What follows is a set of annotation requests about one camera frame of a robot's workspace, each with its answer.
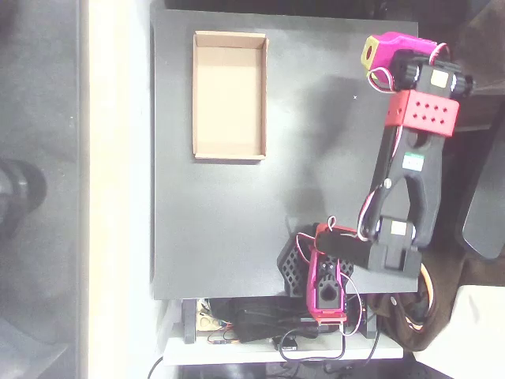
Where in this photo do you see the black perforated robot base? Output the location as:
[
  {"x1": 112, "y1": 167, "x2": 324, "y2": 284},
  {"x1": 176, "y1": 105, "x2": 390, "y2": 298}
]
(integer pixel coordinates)
[{"x1": 276, "y1": 236, "x2": 356, "y2": 297}]

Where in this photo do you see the open cardboard box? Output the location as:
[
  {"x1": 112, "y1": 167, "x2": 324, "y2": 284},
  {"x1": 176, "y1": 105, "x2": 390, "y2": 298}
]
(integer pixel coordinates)
[{"x1": 192, "y1": 30, "x2": 269, "y2": 162}]

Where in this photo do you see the black office chair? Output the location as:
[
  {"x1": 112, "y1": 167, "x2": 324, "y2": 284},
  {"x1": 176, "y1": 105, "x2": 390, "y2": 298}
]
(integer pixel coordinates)
[{"x1": 455, "y1": 118, "x2": 505, "y2": 261}]

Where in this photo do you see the black table clamp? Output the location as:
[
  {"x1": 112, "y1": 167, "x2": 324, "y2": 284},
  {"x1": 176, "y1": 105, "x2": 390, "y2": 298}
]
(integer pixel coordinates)
[
  {"x1": 365, "y1": 303, "x2": 380, "y2": 340},
  {"x1": 181, "y1": 298, "x2": 197, "y2": 345}
]

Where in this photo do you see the brown jacket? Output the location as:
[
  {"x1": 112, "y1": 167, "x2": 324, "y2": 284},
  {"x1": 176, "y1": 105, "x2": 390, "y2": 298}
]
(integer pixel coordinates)
[{"x1": 368, "y1": 252, "x2": 461, "y2": 353}]

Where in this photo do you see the white cloth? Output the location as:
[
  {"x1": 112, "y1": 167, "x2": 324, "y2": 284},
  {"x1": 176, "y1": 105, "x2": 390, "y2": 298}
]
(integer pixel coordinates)
[{"x1": 413, "y1": 283, "x2": 505, "y2": 379}]

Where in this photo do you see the small black connector box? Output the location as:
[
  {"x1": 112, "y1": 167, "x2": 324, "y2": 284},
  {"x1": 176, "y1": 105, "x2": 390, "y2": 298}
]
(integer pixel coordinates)
[{"x1": 274, "y1": 333, "x2": 299, "y2": 352}]

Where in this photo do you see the small wooden plate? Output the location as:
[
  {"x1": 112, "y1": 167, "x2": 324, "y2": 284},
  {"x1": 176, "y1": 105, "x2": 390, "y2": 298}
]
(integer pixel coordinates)
[{"x1": 196, "y1": 310, "x2": 222, "y2": 332}]

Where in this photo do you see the white shelf board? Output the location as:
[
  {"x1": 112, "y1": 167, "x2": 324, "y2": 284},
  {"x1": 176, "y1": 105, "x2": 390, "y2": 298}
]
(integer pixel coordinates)
[{"x1": 162, "y1": 333, "x2": 404, "y2": 367}]

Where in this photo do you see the black power adapter cable bundle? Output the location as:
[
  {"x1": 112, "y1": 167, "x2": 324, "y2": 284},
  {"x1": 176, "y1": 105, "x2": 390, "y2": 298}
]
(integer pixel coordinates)
[{"x1": 232, "y1": 298, "x2": 320, "y2": 343}]

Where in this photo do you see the looped black cable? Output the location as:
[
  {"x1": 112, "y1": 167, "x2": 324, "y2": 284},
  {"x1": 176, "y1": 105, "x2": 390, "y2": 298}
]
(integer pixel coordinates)
[{"x1": 279, "y1": 329, "x2": 348, "y2": 362}]

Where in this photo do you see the black floor cable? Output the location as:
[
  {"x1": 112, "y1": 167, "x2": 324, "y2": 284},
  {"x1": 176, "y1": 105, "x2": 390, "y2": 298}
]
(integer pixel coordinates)
[{"x1": 146, "y1": 355, "x2": 165, "y2": 379}]

